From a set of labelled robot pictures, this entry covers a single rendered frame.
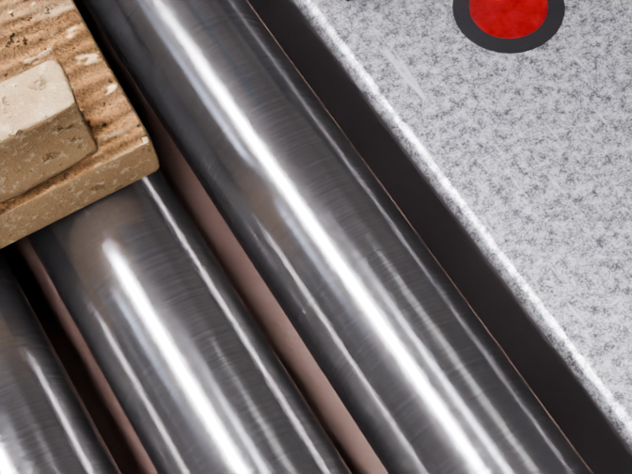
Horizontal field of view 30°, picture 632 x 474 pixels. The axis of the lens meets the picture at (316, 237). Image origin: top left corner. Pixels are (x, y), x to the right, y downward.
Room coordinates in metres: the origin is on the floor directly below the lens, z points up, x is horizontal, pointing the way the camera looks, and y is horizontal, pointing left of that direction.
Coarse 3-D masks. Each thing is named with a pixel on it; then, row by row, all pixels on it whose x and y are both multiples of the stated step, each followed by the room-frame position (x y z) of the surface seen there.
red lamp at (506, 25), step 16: (480, 0) 0.20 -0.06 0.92; (496, 0) 0.20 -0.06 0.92; (512, 0) 0.20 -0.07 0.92; (528, 0) 0.20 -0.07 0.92; (544, 0) 0.20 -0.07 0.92; (480, 16) 0.20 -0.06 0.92; (496, 16) 0.20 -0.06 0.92; (512, 16) 0.19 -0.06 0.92; (528, 16) 0.19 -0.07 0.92; (544, 16) 0.19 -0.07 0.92; (496, 32) 0.19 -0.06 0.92; (512, 32) 0.19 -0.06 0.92; (528, 32) 0.19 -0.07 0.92
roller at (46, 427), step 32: (0, 256) 0.15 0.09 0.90; (0, 288) 0.14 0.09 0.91; (0, 320) 0.13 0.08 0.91; (32, 320) 0.13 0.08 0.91; (0, 352) 0.12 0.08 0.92; (32, 352) 0.12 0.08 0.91; (0, 384) 0.11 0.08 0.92; (32, 384) 0.11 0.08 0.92; (64, 384) 0.11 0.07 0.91; (0, 416) 0.10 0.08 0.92; (32, 416) 0.10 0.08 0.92; (64, 416) 0.10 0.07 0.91; (0, 448) 0.09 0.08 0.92; (32, 448) 0.09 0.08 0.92; (64, 448) 0.09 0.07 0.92; (96, 448) 0.09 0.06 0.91
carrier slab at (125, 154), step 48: (0, 0) 0.21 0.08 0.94; (48, 0) 0.21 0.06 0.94; (0, 48) 0.20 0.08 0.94; (48, 48) 0.19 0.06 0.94; (96, 48) 0.19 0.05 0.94; (96, 96) 0.18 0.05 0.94; (144, 144) 0.16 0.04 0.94; (48, 192) 0.15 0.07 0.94; (96, 192) 0.15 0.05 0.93; (0, 240) 0.14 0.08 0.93
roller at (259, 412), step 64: (128, 192) 0.16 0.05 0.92; (64, 256) 0.14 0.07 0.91; (128, 256) 0.14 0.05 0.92; (192, 256) 0.14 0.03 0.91; (128, 320) 0.12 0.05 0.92; (192, 320) 0.12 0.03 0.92; (128, 384) 0.10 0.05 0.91; (192, 384) 0.10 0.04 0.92; (256, 384) 0.10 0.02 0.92; (192, 448) 0.08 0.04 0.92; (256, 448) 0.08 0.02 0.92; (320, 448) 0.08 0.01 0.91
